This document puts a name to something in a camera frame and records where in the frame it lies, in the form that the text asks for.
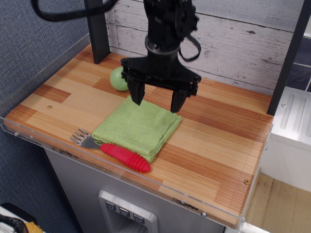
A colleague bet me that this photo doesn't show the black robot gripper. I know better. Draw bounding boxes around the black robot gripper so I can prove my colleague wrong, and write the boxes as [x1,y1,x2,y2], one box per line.
[121,47,201,113]

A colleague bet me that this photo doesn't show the green cloth napkin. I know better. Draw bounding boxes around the green cloth napkin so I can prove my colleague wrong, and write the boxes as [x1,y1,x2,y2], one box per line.
[92,97,182,163]

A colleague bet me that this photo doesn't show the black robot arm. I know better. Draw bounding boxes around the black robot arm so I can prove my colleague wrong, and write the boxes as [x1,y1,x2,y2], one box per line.
[121,0,201,113]

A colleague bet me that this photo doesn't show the light green ball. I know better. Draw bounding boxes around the light green ball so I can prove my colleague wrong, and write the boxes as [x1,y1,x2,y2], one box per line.
[110,67,128,91]

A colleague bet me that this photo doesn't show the grey cabinet with dispenser panel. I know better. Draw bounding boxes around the grey cabinet with dispenser panel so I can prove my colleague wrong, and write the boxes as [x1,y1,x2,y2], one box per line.
[45,150,225,233]

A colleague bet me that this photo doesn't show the white ribbed appliance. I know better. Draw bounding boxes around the white ribbed appliance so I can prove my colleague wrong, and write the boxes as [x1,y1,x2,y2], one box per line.
[259,87,311,191]

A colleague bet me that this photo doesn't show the yellow and black object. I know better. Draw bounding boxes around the yellow and black object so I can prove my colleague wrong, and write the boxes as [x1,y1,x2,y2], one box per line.
[0,203,44,233]

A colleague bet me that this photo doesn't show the black flat ribbon cable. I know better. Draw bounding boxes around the black flat ribbon cable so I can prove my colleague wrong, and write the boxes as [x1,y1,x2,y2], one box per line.
[178,33,202,62]

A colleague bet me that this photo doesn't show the left dark metal post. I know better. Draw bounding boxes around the left dark metal post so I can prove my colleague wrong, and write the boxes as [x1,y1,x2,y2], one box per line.
[87,11,110,64]

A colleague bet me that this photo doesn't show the dark metal post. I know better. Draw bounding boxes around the dark metal post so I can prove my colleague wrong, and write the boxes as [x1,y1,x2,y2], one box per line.
[87,11,110,64]
[267,0,311,116]

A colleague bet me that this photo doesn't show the red handled metal fork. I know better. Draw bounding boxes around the red handled metal fork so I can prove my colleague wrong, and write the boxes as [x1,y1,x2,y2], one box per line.
[70,129,151,173]

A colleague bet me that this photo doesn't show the black braided sleeved cable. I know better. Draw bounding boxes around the black braided sleeved cable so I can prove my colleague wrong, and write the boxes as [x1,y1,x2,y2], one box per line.
[30,0,120,22]

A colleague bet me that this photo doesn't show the right dark metal post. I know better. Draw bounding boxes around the right dark metal post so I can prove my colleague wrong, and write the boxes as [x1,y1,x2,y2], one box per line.
[267,0,311,116]

